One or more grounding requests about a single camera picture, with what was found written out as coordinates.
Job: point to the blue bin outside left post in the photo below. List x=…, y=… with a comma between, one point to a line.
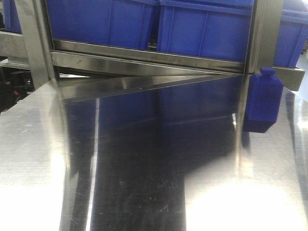
x=10, y=17

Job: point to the blue bottle-shaped plastic part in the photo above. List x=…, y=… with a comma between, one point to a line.
x=263, y=101

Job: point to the large blue bin right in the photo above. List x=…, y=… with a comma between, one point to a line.
x=217, y=29

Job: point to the steel shelf rack frame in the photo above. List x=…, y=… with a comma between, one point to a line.
x=36, y=49

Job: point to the large blue bin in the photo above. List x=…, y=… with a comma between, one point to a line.
x=217, y=29
x=121, y=23

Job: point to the large blue bin left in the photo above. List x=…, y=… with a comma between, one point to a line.
x=121, y=23

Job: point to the blue bin outside right post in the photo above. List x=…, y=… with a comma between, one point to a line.
x=293, y=33

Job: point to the blue bin outside post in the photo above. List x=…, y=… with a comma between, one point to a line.
x=10, y=17
x=293, y=33

